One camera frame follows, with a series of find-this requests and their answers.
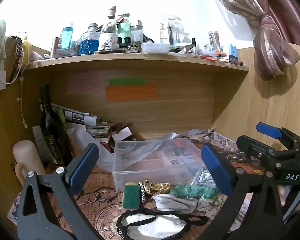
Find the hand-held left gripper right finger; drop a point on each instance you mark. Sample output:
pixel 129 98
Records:
pixel 216 170

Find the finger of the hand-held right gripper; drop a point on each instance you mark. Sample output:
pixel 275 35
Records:
pixel 267 130
pixel 252 146

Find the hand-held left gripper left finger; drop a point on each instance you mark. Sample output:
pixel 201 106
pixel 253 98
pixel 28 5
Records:
pixel 86 161

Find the person's right hand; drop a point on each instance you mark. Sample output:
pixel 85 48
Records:
pixel 281 195

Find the silver foil packet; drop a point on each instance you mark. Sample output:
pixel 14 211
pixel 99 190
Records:
pixel 204 178

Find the folded newspaper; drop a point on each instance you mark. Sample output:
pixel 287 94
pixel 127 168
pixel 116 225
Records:
pixel 223 141

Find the green crumpled cloth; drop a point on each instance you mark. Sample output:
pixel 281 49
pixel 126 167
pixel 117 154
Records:
pixel 192 191

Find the stack of newspapers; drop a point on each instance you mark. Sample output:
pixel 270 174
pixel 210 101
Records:
pixel 90 125

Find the clock print table cover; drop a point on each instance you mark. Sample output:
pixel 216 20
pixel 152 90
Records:
pixel 102 202

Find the small white cardboard box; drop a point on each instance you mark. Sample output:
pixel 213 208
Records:
pixel 121 133

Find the dark wine bottle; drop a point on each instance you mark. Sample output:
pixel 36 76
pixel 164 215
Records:
pixel 51 132

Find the grey white crumpled cloth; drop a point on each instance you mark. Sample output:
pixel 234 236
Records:
pixel 173 202

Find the green and yellow sponge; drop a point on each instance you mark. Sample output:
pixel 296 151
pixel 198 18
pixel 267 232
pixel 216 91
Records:
pixel 130 196

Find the beige thermos mug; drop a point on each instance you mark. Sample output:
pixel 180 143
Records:
pixel 27 160

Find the clear plastic storage box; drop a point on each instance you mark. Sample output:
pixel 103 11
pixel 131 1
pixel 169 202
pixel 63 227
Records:
pixel 150 165

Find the black beaded hair clip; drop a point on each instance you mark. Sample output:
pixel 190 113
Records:
pixel 142 193

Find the pink sticky note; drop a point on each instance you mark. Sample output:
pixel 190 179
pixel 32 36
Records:
pixel 83 82

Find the orange sticky note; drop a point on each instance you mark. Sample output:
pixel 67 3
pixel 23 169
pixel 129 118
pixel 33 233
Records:
pixel 131 93

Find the small blue box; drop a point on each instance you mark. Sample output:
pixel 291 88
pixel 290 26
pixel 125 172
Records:
pixel 232 53

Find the white cloth with black trim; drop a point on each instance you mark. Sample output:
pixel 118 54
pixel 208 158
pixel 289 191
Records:
pixel 152 226

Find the green sticky note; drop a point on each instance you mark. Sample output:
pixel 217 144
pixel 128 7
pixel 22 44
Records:
pixel 127 81

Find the glass jar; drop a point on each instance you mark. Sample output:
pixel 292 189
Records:
pixel 213 40

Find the pink curtain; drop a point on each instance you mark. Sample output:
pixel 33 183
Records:
pixel 270 25

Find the wooden shelf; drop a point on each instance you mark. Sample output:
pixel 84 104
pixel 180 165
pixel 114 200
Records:
pixel 140 58

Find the white paper tag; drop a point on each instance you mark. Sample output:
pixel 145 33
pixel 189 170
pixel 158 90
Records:
pixel 0 80

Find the glass bottle of blue beads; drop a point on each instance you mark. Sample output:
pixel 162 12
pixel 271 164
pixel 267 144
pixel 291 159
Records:
pixel 88 42

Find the blue liquid plastic bottle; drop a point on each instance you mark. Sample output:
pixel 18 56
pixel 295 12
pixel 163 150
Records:
pixel 67 38

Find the clear glass bottle with label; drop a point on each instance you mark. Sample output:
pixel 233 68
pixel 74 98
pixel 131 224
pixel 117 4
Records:
pixel 109 33

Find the round clear plastic container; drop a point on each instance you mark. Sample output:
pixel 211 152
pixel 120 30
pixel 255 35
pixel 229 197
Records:
pixel 155 48

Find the clear tool blister pack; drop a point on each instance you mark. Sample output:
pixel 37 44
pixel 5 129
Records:
pixel 170 31

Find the mint green pump bottle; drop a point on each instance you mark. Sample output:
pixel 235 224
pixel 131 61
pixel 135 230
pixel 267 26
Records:
pixel 123 27

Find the clear bottle with silver cap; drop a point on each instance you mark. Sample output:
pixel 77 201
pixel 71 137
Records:
pixel 137 31

